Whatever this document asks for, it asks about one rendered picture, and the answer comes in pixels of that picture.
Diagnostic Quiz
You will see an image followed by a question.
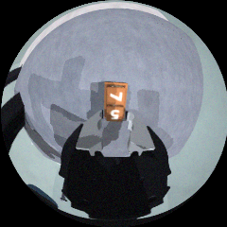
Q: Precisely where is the brown wooden tray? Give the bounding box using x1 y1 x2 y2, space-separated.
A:
104 81 128 117

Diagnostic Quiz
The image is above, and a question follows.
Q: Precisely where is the orange number cube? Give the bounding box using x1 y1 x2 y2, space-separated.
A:
107 85 126 105
106 105 124 122

